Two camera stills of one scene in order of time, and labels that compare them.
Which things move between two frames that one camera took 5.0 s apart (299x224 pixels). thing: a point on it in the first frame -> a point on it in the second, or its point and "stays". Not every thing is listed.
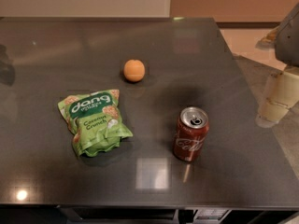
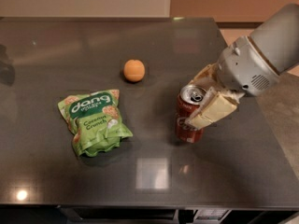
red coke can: x=192 y=128 -> x=188 y=101
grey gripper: x=289 y=39 -> x=246 y=66
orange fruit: x=134 y=70 stays
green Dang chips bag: x=93 y=120 stays
